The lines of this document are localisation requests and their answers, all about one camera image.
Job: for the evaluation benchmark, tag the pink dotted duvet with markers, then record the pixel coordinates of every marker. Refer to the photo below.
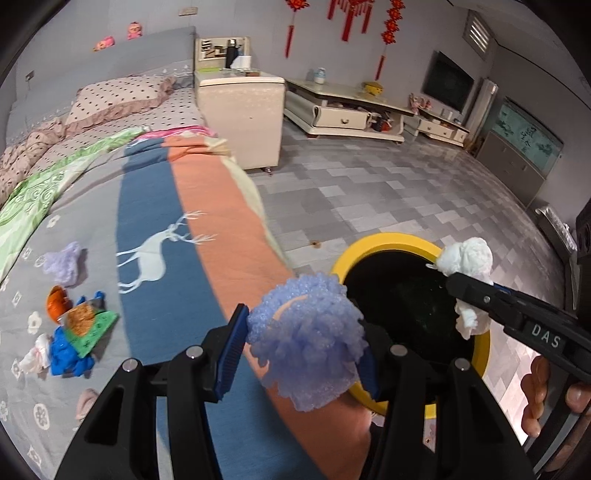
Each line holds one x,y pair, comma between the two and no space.
23,157

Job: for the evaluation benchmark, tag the small white tissue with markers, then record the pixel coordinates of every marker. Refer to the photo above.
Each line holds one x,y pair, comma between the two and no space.
34,360

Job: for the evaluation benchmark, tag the dotted bed sheet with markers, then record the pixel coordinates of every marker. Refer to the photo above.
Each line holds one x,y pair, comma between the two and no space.
180,110

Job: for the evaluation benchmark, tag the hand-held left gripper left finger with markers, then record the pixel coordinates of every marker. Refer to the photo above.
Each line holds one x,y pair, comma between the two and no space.
233,346

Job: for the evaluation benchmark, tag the fish tank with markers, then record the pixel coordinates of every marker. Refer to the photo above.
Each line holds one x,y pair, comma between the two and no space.
526,134

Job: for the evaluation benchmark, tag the red diamond tassel decoration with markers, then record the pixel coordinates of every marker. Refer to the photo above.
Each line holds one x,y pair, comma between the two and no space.
351,14

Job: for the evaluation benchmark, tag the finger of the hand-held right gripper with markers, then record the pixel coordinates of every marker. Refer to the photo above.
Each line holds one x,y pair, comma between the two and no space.
545,341
503,290

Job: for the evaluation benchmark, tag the large white tissue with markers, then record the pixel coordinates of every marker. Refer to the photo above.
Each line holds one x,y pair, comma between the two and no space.
466,256

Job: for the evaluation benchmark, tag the small cream side cabinet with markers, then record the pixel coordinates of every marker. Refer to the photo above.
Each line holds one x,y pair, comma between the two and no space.
441,129

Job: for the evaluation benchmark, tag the black television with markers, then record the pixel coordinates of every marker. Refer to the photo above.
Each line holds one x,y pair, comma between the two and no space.
448,83

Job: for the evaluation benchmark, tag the white jar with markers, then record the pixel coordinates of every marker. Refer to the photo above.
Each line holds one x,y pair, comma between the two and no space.
319,76

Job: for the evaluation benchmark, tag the orange tangerine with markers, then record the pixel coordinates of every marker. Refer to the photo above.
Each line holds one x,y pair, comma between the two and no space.
57,302

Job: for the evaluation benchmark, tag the cream bedside shelf unit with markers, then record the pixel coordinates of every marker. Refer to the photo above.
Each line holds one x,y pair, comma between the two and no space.
212,50

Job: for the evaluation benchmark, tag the black thermos bottle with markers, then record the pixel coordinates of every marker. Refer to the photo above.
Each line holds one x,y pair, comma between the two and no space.
231,53

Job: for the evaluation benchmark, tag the grey tank cabinet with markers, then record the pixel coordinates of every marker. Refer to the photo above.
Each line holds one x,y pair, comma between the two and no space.
508,166

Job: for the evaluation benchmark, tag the pink doll figurines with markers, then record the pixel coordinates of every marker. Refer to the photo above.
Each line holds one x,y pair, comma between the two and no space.
419,104

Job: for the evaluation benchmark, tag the green snack bag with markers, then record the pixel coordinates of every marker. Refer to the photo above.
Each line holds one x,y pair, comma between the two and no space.
94,330

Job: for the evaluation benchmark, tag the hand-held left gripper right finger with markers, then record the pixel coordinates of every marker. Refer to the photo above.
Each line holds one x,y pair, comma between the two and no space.
369,371

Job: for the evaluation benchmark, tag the yellow trash bin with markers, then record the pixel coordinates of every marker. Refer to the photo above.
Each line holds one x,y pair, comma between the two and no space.
383,240

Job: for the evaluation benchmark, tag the wall switch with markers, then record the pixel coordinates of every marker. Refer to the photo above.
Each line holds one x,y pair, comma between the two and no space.
188,10

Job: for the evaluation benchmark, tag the red box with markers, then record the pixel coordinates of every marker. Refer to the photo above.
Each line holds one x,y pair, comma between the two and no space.
381,123

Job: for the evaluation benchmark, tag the cream bedside cabinet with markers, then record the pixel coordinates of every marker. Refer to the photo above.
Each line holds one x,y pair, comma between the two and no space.
240,120

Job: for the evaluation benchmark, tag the pink dotted pillow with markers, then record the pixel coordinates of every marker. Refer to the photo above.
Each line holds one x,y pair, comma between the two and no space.
115,94

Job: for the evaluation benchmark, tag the long red knot decoration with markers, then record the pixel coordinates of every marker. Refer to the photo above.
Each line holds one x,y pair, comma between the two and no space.
295,7
390,27

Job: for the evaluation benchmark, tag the louvred vent window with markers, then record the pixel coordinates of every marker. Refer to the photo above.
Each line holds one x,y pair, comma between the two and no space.
478,34

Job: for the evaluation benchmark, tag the cream television stand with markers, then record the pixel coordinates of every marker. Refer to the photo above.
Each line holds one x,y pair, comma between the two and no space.
341,117

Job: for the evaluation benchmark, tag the white tissue pack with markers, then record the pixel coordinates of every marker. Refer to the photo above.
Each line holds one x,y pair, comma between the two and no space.
243,61

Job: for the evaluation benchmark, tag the white standing air conditioner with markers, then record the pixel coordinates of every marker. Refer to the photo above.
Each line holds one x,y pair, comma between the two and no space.
482,115

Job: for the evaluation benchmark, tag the person's right hand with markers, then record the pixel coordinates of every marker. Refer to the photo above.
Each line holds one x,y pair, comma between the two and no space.
535,392

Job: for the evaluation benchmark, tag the pink paper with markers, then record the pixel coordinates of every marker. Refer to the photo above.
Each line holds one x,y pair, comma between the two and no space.
87,401

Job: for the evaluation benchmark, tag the pink striped cloth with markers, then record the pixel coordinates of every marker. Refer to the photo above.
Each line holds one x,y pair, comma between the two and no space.
178,134

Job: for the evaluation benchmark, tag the grey upholstered headboard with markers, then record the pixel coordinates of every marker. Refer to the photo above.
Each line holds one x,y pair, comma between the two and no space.
138,50

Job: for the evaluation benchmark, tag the light green quilt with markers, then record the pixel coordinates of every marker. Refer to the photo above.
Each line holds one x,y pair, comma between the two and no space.
37,194

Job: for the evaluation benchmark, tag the purple pompom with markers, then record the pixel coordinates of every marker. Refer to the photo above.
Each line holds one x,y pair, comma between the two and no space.
304,341
64,263

